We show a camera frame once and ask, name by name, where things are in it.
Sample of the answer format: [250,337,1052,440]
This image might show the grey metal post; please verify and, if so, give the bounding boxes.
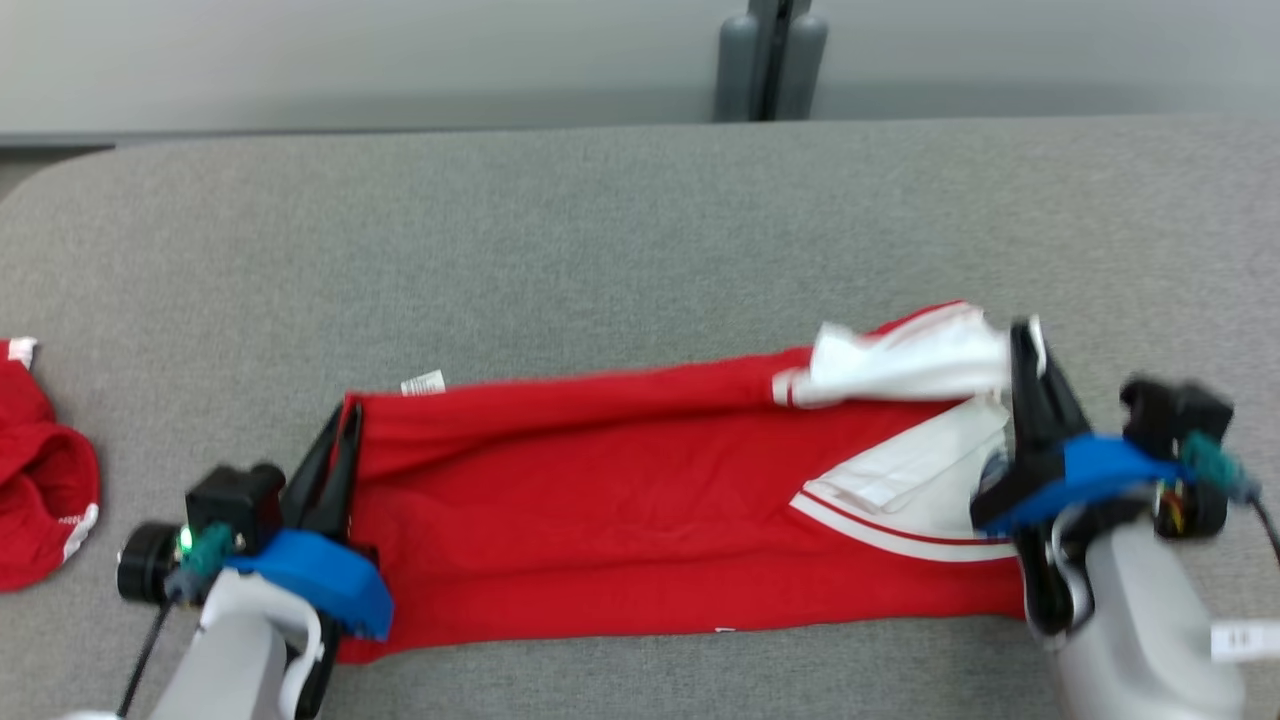
[713,0,830,123]

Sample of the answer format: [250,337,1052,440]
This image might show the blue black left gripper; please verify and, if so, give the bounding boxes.
[222,398,395,716]

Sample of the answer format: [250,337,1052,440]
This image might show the red shorts with white stripe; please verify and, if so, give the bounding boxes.
[0,338,102,593]

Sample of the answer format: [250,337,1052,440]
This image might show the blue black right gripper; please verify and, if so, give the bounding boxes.
[968,318,1193,641]

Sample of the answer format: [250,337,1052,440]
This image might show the white cable label tag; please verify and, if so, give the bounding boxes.
[1210,619,1280,664]

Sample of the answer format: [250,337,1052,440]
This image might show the black cable with teal plug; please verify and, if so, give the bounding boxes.
[117,525,236,717]
[1180,430,1280,563]

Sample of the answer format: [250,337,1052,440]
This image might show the red white-trimmed jersey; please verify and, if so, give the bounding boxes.
[335,300,1047,667]

